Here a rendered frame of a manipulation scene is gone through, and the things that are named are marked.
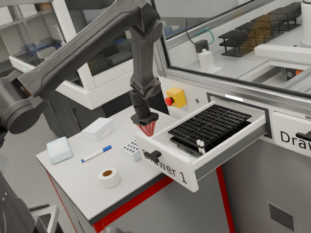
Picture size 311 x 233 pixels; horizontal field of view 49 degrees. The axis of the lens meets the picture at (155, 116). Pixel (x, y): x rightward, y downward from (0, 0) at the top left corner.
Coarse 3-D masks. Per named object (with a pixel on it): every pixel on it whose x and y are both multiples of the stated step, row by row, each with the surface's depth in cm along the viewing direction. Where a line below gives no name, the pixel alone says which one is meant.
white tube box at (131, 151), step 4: (128, 144) 138; (132, 144) 137; (136, 144) 137; (120, 148) 137; (124, 148) 136; (128, 148) 136; (132, 148) 134; (136, 148) 134; (124, 152) 135; (128, 152) 133; (132, 152) 133; (136, 152) 132; (124, 156) 137; (128, 156) 134; (132, 156) 131; (136, 156) 132; (140, 156) 133; (132, 160) 133; (136, 160) 132
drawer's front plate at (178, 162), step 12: (144, 144) 114; (156, 144) 107; (168, 156) 102; (180, 156) 97; (156, 168) 114; (168, 168) 106; (180, 168) 99; (192, 168) 96; (180, 180) 103; (192, 180) 97
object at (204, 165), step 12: (204, 108) 128; (240, 108) 121; (180, 120) 124; (252, 120) 119; (264, 120) 111; (240, 132) 107; (252, 132) 109; (264, 132) 112; (168, 144) 123; (228, 144) 104; (240, 144) 107; (204, 156) 100; (216, 156) 102; (228, 156) 105; (204, 168) 101
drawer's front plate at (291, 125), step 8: (272, 120) 106; (280, 120) 103; (288, 120) 101; (296, 120) 98; (304, 120) 97; (280, 128) 105; (288, 128) 102; (296, 128) 100; (304, 128) 97; (280, 136) 106; (280, 144) 108; (288, 144) 105; (296, 144) 102; (304, 152) 101
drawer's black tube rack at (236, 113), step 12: (216, 108) 124; (228, 108) 121; (192, 120) 121; (204, 120) 118; (216, 120) 117; (228, 120) 115; (240, 120) 112; (180, 132) 115; (192, 132) 114; (204, 132) 112; (216, 132) 109; (228, 132) 113; (180, 144) 114; (216, 144) 109
